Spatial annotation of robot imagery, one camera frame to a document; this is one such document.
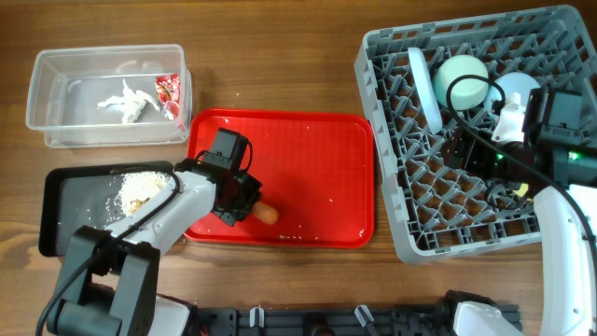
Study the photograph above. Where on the light blue plate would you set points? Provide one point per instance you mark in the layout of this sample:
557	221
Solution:
424	88

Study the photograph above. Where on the food scraps and rice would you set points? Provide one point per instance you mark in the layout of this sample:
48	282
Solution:
133	191

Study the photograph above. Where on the black waste tray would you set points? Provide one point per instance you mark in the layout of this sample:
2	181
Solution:
84	196

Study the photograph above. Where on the grey plastic dishwasher rack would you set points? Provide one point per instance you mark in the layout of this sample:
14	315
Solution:
436	212

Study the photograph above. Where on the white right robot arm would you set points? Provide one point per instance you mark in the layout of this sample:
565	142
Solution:
539	142

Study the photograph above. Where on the white tissue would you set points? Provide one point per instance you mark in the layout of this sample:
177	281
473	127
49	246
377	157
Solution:
131	103

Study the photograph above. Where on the light blue bowl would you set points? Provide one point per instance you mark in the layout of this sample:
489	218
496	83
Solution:
516	86

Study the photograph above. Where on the yellow plastic cup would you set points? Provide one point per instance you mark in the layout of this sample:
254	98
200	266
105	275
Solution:
522	190

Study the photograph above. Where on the clear plastic waste bin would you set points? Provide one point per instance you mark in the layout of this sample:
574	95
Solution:
67	84

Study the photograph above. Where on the orange carrot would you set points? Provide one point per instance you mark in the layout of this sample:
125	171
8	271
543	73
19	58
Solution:
265	213

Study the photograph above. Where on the red plastic tray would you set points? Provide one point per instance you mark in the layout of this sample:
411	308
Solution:
316	169

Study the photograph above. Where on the mint green bowl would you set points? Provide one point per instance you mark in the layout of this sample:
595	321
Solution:
467	93

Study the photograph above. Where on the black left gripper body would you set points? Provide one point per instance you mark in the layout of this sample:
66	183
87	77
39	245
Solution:
243	199

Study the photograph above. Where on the red snack wrapper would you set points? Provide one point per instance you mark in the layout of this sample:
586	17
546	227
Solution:
169	91

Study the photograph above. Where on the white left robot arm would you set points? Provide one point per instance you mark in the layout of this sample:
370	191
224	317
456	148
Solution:
107	284

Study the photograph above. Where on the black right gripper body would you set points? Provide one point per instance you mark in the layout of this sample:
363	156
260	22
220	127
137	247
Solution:
466	156

